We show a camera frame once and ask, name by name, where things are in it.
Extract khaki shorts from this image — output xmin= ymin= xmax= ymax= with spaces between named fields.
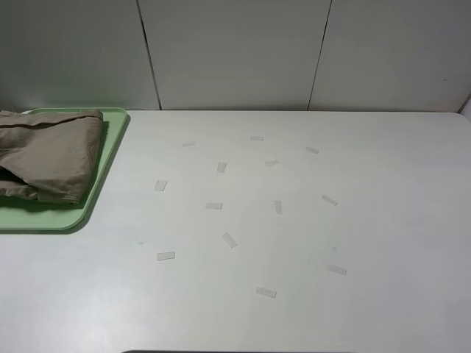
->
xmin=1 ymin=110 xmax=104 ymax=204

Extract green plastic tray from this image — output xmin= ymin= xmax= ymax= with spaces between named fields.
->
xmin=1 ymin=107 xmax=130 ymax=234

